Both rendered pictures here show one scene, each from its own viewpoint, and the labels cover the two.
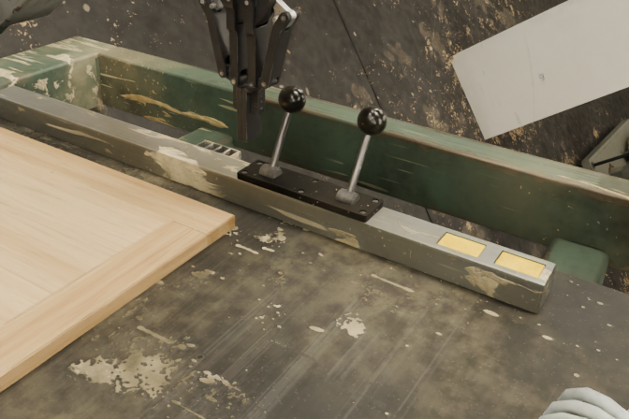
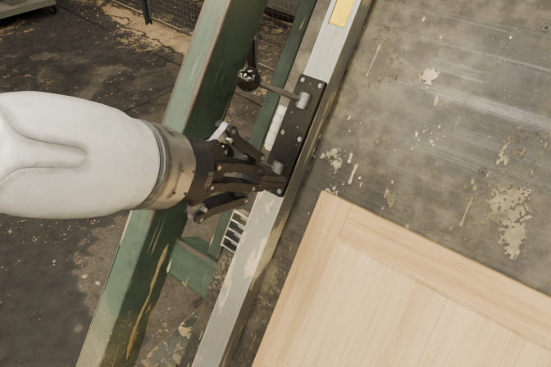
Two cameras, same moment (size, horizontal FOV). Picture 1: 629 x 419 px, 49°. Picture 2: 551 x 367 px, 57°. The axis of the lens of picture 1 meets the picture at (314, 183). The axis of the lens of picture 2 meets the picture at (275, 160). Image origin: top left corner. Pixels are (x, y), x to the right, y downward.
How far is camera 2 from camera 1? 0.54 m
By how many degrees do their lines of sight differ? 33
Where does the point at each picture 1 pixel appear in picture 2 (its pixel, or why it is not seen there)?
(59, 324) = (483, 278)
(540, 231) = not seen: outside the picture
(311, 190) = (296, 131)
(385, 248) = (341, 69)
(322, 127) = not seen: hidden behind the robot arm
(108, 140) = (235, 329)
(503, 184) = not seen: outside the picture
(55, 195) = (318, 347)
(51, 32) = not seen: outside the picture
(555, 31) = not seen: outside the picture
